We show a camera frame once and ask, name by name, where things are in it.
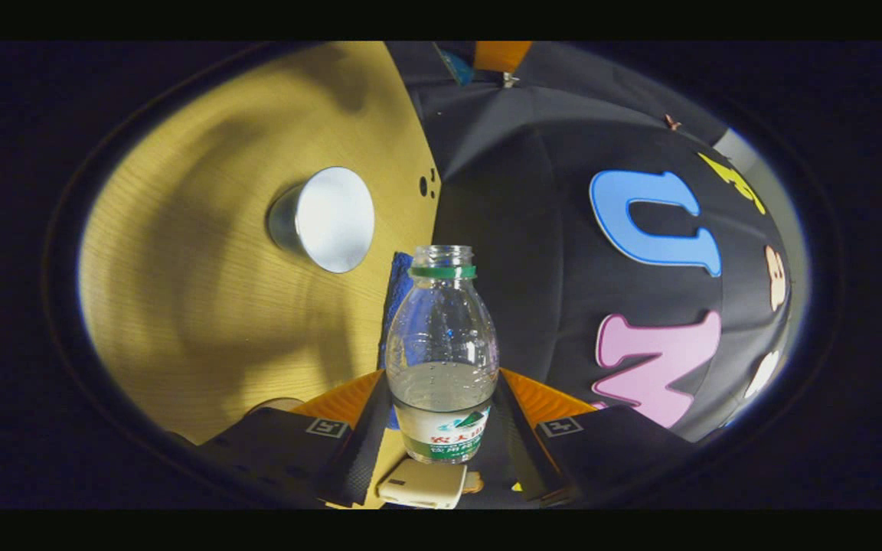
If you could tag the toast slice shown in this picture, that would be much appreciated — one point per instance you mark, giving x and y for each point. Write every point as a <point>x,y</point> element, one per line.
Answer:
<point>473,482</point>

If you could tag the black backdrop cloth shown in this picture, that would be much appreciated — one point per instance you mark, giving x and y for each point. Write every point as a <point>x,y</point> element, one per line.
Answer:
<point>533,229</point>

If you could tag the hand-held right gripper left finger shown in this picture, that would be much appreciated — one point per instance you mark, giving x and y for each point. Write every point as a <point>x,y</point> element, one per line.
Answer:
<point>360,451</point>

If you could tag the white toaster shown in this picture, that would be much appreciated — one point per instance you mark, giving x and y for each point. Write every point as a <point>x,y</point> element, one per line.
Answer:
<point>422,484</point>

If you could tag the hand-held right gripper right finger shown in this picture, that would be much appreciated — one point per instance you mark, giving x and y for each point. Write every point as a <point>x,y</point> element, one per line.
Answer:
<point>521,451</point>

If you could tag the clear plastic water bottle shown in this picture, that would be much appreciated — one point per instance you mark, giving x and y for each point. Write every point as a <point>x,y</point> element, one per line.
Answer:
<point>441,337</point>

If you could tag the white clip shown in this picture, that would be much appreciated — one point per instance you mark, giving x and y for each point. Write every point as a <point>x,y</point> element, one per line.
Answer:
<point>510,79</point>

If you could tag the blue towel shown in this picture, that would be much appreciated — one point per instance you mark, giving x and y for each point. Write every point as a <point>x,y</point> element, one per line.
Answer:
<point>396,295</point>

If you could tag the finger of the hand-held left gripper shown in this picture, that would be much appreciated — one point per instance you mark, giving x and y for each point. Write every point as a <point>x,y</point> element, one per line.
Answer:
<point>502,55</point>

